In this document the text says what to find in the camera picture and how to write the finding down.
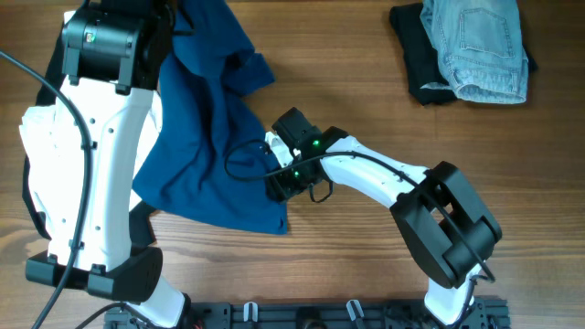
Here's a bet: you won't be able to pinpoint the black garment under white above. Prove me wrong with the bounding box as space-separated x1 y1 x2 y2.
22 37 156 246

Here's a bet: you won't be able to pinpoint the light blue denim jeans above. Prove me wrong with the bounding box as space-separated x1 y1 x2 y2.
420 0 529 105

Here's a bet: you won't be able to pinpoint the folded black garment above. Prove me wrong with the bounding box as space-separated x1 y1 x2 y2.
389 0 537 105

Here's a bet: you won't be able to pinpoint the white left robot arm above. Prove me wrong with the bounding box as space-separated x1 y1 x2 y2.
26 1 193 328

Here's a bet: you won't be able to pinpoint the blue t-shirt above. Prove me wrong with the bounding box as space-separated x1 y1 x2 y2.
133 0 287 235

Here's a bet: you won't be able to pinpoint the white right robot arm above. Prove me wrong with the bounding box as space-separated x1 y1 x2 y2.
264 108 503 328

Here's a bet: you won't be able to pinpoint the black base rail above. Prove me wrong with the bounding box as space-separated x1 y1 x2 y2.
103 297 512 329

